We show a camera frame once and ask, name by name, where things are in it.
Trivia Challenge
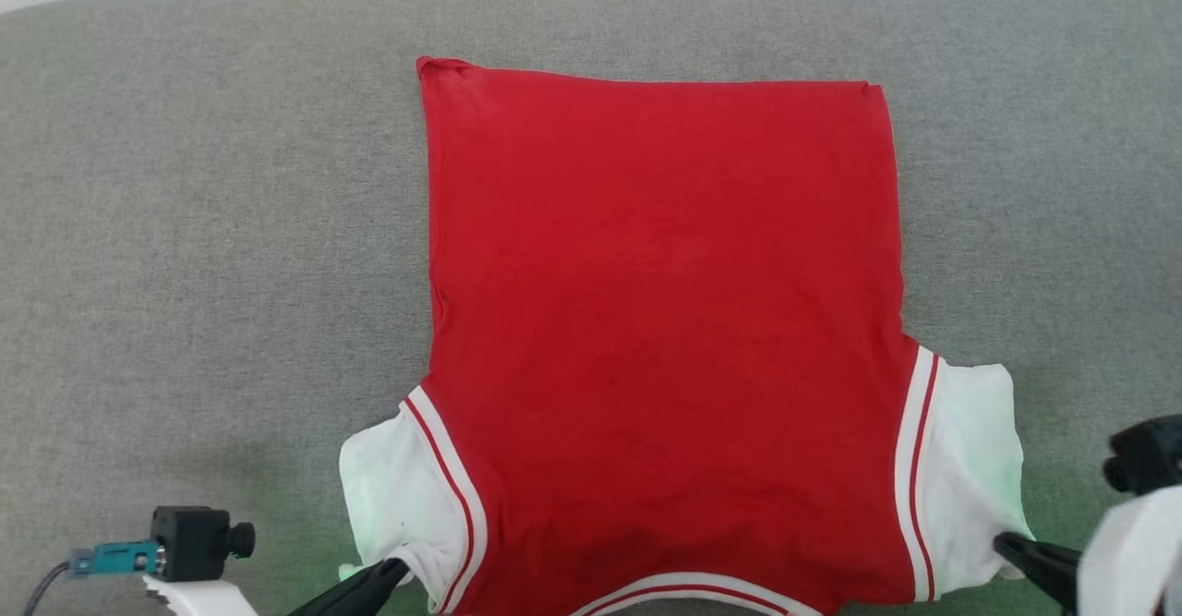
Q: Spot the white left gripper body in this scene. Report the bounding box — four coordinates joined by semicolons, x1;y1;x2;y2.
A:
142;575;260;616

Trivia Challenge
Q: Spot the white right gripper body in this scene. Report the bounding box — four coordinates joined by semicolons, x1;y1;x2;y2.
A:
1075;484;1182;616

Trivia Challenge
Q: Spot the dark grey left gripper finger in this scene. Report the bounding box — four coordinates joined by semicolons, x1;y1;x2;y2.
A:
286;557;413;616

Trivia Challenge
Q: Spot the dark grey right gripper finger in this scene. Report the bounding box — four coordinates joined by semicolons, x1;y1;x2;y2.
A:
992;530;1082;613

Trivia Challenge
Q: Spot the red and white jersey shirt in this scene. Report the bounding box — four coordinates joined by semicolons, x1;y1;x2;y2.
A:
338;55;1035;616

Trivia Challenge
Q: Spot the grey fabric sofa seat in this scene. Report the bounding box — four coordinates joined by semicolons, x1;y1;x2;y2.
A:
0;0;1182;616

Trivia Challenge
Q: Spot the teal camera cable connector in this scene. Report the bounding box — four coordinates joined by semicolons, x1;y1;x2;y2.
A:
66;541;163;579

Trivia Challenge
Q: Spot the black left camera cable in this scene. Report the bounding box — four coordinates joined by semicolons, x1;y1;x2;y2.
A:
22;562;72;616

